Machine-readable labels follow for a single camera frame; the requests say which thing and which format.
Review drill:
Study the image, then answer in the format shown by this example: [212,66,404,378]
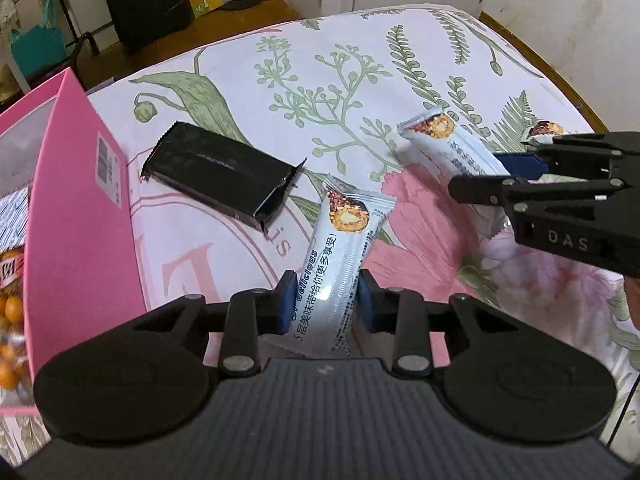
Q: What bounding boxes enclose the white snack bar wrapper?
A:
[283,176,396,358]

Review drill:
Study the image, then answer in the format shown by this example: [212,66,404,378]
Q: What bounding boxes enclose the black snack box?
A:
[141,122,304,233]

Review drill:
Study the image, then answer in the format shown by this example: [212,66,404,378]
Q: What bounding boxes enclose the orange snack ball bag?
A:
[0,246,32,408]

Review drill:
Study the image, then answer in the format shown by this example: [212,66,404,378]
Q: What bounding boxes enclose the floral bed sheet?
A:
[0,5,640,466]

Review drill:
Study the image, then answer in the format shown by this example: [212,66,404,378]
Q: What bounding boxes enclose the pink storage box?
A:
[0,67,148,416]

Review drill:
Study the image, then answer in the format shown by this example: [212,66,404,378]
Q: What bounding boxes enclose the black round stand base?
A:
[220,0,262,12]

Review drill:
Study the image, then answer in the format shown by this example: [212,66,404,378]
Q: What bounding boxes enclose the teal tote bag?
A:
[9,0,67,78]

